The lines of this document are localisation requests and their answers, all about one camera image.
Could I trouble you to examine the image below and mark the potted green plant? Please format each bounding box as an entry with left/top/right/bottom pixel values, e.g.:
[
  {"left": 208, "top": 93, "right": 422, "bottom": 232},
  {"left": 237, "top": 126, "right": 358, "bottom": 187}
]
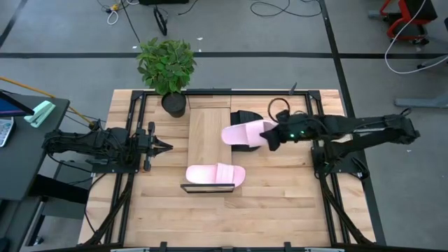
[{"left": 136, "top": 37, "right": 197, "bottom": 118}]

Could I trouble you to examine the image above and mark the long white cable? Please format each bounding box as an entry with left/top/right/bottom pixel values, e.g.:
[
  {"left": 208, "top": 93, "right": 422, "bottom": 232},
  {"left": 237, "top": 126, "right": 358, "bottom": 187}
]
[{"left": 384, "top": 0, "right": 448, "bottom": 75}]

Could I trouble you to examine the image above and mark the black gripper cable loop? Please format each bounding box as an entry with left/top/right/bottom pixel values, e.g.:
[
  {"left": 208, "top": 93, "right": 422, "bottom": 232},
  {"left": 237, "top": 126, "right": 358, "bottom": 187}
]
[{"left": 267, "top": 97, "right": 291, "bottom": 123}]

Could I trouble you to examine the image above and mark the thin black floor cable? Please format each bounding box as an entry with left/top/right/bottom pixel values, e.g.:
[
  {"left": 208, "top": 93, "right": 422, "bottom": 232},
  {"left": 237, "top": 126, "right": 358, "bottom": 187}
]
[{"left": 120, "top": 0, "right": 141, "bottom": 43}]

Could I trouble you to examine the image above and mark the black desk support beam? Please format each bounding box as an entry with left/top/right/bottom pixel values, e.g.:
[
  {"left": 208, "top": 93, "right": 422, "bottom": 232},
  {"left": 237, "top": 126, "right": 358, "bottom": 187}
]
[{"left": 29, "top": 174, "right": 89, "bottom": 204}]

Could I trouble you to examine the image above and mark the dark tablet screen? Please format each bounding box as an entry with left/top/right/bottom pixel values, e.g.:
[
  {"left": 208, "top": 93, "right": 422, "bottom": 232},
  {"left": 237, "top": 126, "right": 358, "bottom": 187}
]
[{"left": 0, "top": 90, "right": 35, "bottom": 118}]

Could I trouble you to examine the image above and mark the wooden shelf with black frame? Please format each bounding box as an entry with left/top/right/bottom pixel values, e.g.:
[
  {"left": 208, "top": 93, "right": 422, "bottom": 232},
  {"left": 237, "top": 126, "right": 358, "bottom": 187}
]
[{"left": 180, "top": 87, "right": 236, "bottom": 194}]

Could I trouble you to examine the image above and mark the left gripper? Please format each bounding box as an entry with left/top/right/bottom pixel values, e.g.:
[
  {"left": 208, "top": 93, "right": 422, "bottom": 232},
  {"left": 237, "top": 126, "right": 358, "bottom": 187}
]
[{"left": 135, "top": 121, "right": 174, "bottom": 172}]

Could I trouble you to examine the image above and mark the yellow rod with black knob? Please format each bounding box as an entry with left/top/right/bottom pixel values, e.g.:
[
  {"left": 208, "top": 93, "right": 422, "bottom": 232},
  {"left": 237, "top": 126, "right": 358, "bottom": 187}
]
[{"left": 0, "top": 76, "right": 97, "bottom": 127}]

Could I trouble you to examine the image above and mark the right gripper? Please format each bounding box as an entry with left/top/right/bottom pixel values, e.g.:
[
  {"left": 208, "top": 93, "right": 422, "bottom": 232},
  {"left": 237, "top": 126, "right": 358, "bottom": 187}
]
[{"left": 260, "top": 111, "right": 318, "bottom": 151}]

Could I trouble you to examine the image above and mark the grey calculator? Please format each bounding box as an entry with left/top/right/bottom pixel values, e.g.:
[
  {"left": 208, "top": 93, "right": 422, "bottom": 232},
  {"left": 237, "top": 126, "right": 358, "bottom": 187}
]
[{"left": 0, "top": 117, "right": 15, "bottom": 148}]

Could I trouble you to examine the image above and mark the grey desk foot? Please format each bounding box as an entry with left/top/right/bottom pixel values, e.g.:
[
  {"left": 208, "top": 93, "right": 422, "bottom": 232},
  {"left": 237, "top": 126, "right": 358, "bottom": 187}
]
[
  {"left": 416, "top": 54, "right": 448, "bottom": 71},
  {"left": 394, "top": 92, "right": 448, "bottom": 109}
]

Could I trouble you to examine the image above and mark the black side desk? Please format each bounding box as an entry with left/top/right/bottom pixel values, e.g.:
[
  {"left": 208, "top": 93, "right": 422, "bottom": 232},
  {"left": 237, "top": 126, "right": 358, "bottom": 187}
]
[{"left": 0, "top": 91, "right": 71, "bottom": 202}]

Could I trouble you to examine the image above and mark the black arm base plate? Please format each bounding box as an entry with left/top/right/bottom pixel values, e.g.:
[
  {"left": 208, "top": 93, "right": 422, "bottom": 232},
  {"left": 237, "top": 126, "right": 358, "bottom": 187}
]
[
  {"left": 311, "top": 146, "right": 368, "bottom": 175},
  {"left": 91, "top": 159, "right": 141, "bottom": 174}
]

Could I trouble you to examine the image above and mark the red frame stool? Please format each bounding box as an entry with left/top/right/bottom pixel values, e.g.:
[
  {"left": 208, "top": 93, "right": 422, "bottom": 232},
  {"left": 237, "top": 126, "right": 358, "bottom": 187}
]
[{"left": 367, "top": 0, "right": 438, "bottom": 46}]

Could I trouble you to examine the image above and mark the pink rubber slide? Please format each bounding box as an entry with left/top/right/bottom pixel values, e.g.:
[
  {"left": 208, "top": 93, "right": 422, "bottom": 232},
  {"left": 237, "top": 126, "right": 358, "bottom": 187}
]
[
  {"left": 185, "top": 162, "right": 246, "bottom": 188},
  {"left": 220, "top": 118, "right": 279, "bottom": 148}
]

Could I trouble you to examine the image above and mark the black strap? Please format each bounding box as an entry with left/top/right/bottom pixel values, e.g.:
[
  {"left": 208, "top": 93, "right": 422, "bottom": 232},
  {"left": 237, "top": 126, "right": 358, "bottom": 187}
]
[{"left": 153, "top": 6, "right": 169, "bottom": 36}]

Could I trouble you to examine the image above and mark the black cable bundle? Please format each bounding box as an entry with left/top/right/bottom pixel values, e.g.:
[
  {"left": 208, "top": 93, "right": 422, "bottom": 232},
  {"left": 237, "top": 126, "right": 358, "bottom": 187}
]
[
  {"left": 320, "top": 173, "right": 372, "bottom": 246},
  {"left": 85, "top": 173, "right": 136, "bottom": 246}
]

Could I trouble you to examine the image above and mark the mint green stapler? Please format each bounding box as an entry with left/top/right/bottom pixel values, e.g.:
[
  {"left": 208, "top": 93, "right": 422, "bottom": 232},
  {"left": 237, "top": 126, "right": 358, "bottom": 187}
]
[{"left": 23, "top": 100, "right": 57, "bottom": 129}]

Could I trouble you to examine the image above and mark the black aluminium table frame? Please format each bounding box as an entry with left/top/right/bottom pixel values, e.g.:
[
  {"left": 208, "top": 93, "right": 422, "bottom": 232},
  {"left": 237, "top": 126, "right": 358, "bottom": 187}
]
[{"left": 83, "top": 89, "right": 377, "bottom": 252}]

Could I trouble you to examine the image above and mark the coiled white cable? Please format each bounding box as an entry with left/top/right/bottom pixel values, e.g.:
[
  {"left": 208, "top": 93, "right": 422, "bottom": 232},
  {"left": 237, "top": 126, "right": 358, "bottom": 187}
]
[{"left": 106, "top": 9, "right": 120, "bottom": 26}]

